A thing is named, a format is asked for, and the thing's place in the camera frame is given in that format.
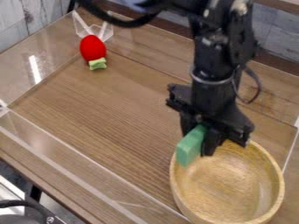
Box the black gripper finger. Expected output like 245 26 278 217
180 112 198 136
200 128 225 157

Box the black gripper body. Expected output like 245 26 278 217
165 73 254 147

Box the green rectangular block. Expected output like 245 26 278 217
174 125 206 167

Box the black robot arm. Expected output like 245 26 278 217
76 0 257 156

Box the brown wooden bowl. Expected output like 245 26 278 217
169 141 285 224

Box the red plush strawberry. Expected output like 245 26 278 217
78 35 106 70

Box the black table leg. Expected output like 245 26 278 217
29 185 42 201

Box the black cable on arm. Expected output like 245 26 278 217
232 65 261 105

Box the clear acrylic corner bracket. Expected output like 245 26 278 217
70 11 113 42

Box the black cable under table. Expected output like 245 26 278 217
0 199 52 224

